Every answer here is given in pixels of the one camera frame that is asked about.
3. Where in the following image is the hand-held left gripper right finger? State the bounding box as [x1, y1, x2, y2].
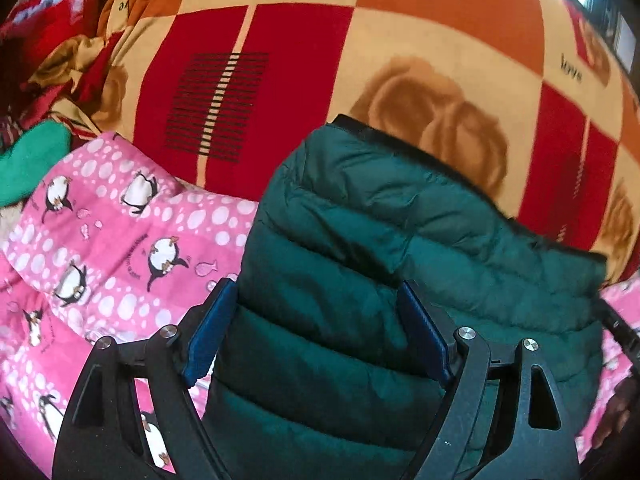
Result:
[397, 280, 582, 480]

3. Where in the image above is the red orange rose blanket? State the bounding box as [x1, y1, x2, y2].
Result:
[30, 0, 640, 287]

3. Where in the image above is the person's right hand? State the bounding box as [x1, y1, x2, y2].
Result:
[590, 377, 634, 451]

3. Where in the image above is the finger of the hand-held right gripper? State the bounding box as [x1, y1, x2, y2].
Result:
[592, 299, 640, 377]

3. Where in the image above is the dark green puffer jacket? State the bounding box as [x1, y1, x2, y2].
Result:
[202, 114, 609, 480]

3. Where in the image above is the red crumpled cloth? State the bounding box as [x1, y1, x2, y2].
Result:
[0, 0, 107, 111]

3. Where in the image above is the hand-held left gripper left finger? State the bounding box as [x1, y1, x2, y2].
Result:
[51, 276, 239, 480]

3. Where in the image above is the bright green cloth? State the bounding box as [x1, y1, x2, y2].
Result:
[0, 120, 74, 209]

